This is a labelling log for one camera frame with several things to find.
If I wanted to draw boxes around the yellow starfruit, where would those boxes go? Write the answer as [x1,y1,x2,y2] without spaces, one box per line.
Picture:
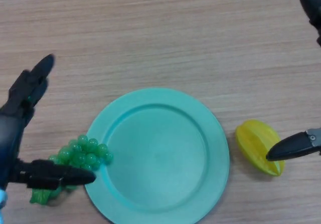
[235,119,286,177]

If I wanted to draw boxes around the turquoise round plate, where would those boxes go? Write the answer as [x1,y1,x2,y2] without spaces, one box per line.
[84,87,230,224]

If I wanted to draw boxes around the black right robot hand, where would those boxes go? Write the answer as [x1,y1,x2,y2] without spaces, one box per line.
[265,0,321,162]

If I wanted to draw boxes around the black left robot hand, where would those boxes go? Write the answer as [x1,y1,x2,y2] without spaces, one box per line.
[0,54,97,192]

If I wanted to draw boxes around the green grapes bunch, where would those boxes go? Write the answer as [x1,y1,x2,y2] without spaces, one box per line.
[29,134,114,206]

